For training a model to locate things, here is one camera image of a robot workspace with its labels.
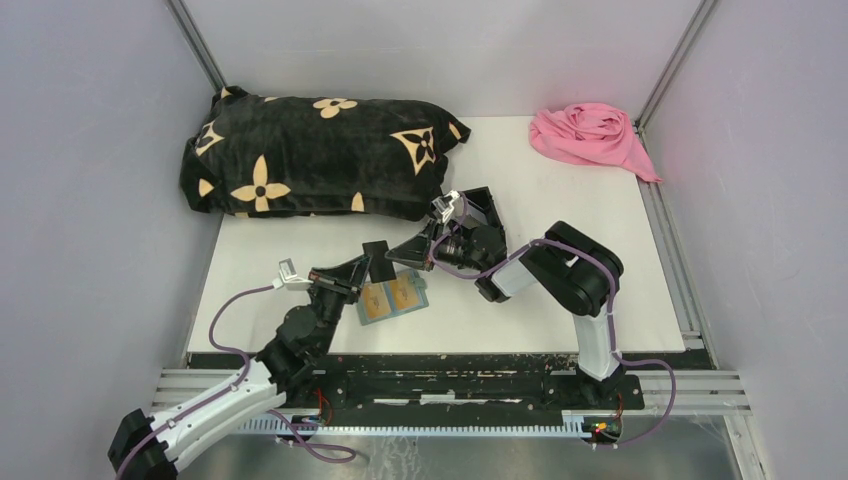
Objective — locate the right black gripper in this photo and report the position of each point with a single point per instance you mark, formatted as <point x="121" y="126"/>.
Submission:
<point x="415" y="251"/>

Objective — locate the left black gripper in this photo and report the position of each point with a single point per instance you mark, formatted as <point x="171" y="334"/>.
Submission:
<point x="346" y="279"/>

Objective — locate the black credit card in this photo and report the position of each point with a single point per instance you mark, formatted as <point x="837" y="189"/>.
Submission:
<point x="381" y="269"/>

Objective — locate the gold credit card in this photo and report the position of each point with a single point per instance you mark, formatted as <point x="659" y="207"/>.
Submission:
<point x="375" y="303"/>
<point x="405" y="294"/>

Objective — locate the green card holder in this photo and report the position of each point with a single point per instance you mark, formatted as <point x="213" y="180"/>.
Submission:
<point x="421" y="285"/>

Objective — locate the black card box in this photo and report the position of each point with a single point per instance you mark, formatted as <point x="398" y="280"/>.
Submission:
<point x="479" y="214"/>

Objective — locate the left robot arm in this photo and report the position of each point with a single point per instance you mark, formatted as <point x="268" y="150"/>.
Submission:
<point x="162" y="445"/>

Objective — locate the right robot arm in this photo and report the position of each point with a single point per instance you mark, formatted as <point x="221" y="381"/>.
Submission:
<point x="579" y="273"/>

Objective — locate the black floral pillow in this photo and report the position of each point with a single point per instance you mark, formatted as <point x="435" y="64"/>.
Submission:
<point x="269" y="156"/>

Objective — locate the pink cloth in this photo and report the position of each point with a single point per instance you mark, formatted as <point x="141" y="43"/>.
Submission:
<point x="592" y="135"/>

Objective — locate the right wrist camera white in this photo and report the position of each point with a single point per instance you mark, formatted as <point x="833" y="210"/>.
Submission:
<point x="443" y="207"/>

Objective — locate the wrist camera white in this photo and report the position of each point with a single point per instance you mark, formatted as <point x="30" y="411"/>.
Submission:
<point x="288" y="278"/>
<point x="443" y="207"/>

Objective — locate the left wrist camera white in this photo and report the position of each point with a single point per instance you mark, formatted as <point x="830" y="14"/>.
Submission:
<point x="288" y="278"/>

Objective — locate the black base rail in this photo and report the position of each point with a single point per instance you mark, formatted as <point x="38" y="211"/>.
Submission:
<point x="444" y="390"/>

